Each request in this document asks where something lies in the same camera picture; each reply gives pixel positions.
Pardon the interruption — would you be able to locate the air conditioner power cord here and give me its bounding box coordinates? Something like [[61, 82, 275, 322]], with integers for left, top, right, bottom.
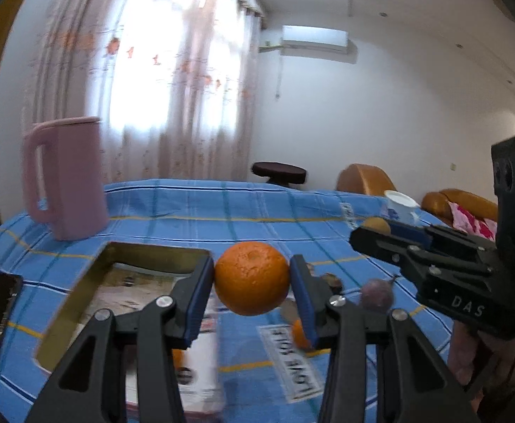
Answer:
[[275, 48, 284, 101]]

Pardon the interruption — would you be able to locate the pink floral cushion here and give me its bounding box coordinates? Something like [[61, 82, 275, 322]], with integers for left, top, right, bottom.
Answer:
[[449, 201, 498, 241]]

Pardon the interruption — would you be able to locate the blue plaid tablecloth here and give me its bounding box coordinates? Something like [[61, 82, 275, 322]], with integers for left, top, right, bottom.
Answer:
[[0, 178, 461, 423]]

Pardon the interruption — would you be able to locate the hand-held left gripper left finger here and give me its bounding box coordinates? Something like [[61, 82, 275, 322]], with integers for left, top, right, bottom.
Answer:
[[24, 253, 216, 423]]

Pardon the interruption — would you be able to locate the purple passion fruit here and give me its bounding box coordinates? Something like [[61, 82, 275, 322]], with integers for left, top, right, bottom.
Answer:
[[360, 278, 394, 313]]

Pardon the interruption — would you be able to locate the pink plastic pitcher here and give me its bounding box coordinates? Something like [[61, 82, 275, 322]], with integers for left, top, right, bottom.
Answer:
[[22, 116, 110, 242]]

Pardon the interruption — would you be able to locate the rectangular metal tin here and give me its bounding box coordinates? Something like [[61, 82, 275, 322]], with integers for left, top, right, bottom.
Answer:
[[33, 241, 229, 415]]

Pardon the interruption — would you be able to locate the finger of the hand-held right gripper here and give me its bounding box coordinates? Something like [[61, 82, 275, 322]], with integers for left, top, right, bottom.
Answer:
[[349, 226, 499, 276], [390, 221, 498, 256]]

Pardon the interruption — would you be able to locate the large orange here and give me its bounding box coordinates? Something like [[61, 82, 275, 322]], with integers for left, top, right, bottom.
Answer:
[[214, 241, 291, 317]]

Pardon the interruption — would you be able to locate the dark round stool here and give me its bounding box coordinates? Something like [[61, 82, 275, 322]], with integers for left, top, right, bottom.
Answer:
[[252, 161, 308, 188]]

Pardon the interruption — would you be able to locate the white wall air conditioner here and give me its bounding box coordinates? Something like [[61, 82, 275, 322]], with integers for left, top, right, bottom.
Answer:
[[280, 25, 350, 51]]

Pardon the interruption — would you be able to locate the person's right hand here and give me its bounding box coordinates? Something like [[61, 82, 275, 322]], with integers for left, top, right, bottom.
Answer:
[[448, 318, 487, 389]]

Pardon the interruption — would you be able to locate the sheer floral curtain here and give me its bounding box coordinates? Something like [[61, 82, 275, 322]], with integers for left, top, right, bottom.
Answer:
[[24, 0, 265, 186]]

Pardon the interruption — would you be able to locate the white cup with blue print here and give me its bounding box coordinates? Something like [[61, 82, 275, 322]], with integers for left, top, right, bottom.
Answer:
[[384, 190, 420, 225]]

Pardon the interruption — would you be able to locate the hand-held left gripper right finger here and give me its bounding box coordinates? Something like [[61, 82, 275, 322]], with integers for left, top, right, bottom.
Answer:
[[288, 254, 483, 423]]

